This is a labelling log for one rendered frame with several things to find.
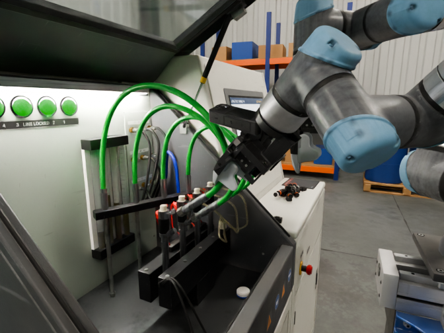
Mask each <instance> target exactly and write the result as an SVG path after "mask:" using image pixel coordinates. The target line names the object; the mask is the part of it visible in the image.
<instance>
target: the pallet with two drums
mask: <svg viewBox="0 0 444 333"><path fill-rule="evenodd" d="M416 149H417V148H409V152H411V151H414V150H416ZM405 155H408V148H407V149H399V150H398V151H397V152H396V153H395V154H394V155H393V156H392V157H391V158H390V159H389V160H387V161H386V162H384V163H383V164H381V165H379V166H376V167H375V168H372V169H367V170H366V171H365V172H364V173H363V191H364V192H373V193H380V194H391V195H397V196H410V197H416V198H427V199H431V198H428V197H423V196H420V195H418V194H411V191H410V190H408V189H407V188H406V187H405V186H404V185H403V183H402V181H401V179H400V174H399V169H400V164H401V161H402V159H403V158H404V156H405ZM371 187H372V188H385V189H391V190H402V193H400V192H388V191H382V190H371Z"/></svg>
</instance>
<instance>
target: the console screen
mask: <svg viewBox="0 0 444 333"><path fill-rule="evenodd" d="M223 92H224V95H225V101H226V104H228V105H231V106H236V107H239V108H244V109H247V110H253V111H257V109H258V108H259V107H260V103H261V102H262V100H263V99H264V95H263V92H258V91H246V90H238V89H226V88H224V89H223ZM231 129H232V132H234V133H235V134H236V135H238V136H239V135H240V134H241V131H239V130H237V129H233V128H231Z"/></svg>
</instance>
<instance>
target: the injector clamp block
mask: <svg viewBox="0 0 444 333"><path fill-rule="evenodd" d="M225 235H226V238H227V243H225V242H223V241H222V240H221V239H220V238H219V236H218V228H217V229H216V230H214V224H213V232H212V233H211V234H210V235H207V223H206V227H205V228H203V229H202V230H201V242H200V243H199V244H197V245H196V246H195V235H194V236H193V237H192V238H190V239H189V240H187V241H186V254H185V255H184V256H183V257H181V258H180V247H178V248H177V249H176V250H174V251H173V252H169V264H170V268H168V269H167V270H166V271H165V272H163V262H162V254H160V255H159V256H157V257H156V258H155V259H154V260H152V261H150V263H148V264H146V265H145V266H144V267H142V268H141V269H140V270H138V281H139V298H140V299H142V300H144V301H147V302H150V303H152V302H153V301H154V300H155V299H156V298H157V297H159V306H160V307H164V308H166V309H169V310H173V308H175V306H177V304H179V302H180V298H179V296H178V294H177V291H176V289H175V287H174V285H173V284H172V282H171V281H167V282H166V283H165V284H164V287H165V288H164V289H163V288H162V285H161V283H160V285H161V286H160V287H159V286H158V283H159V282H160V281H162V280H163V279H165V278H169V277H170V278H174V279H176V280H177V281H178V282H179V284H180V285H181V286H182V288H183V289H184V291H185V292H186V294H187V296H188V298H189V300H190V302H191V303H192V304H193V305H196V306H198V305H199V304H200V303H201V302H202V301H203V299H204V298H205V297H206V295H207V294H208V293H209V292H210V291H211V290H212V289H213V288H214V265H216V263H218V261H220V259H222V257H224V255H225V254H226V253H227V252H228V251H229V250H230V227H227V228H226V229H225ZM175 283H176V282H175ZM176 286H177V288H178V290H179V292H180V294H181V296H182V299H183V301H185V302H187V303H188V301H187V299H186V298H185V296H184V294H183V292H182V291H181V289H180V288H179V286H178V285H177V284H176Z"/></svg>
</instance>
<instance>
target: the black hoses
mask: <svg viewBox="0 0 444 333"><path fill-rule="evenodd" d="M146 130H149V131H151V133H152V134H153V135H154V136H155V138H156V140H157V158H156V160H155V159H154V158H153V157H151V142H150V140H149V138H148V136H147V134H146V133H145V132H144V131H143V132H142V134H143V135H144V136H145V138H146V140H147V142H148V147H149V156H148V166H147V176H146V180H145V187H144V188H141V190H143V196H142V199H141V200H144V199H145V200H147V199H151V198H153V197H154V195H155V192H156V189H157V192H156V195H155V198H157V196H158V194H159V190H160V187H161V169H160V167H159V165H158V161H159V153H160V142H159V138H158V136H157V134H156V133H155V132H154V131H153V130H152V129H151V128H146ZM155 130H159V131H160V132H161V133H162V134H163V136H164V137H166V134H165V133H164V131H163V130H162V129H161V128H159V127H155ZM151 160H152V161H153V162H154V164H155V167H154V171H153V177H152V180H151V185H150V187H149V191H147V184H148V180H149V172H150V166H151ZM157 169H158V171H159V175H158V178H157V181H156V184H155V187H154V190H153V193H152V196H150V194H151V190H152V187H153V183H154V179H155V174H156V171H157ZM158 184H159V185H158ZM157 186H158V188H157ZM145 194H147V198H145Z"/></svg>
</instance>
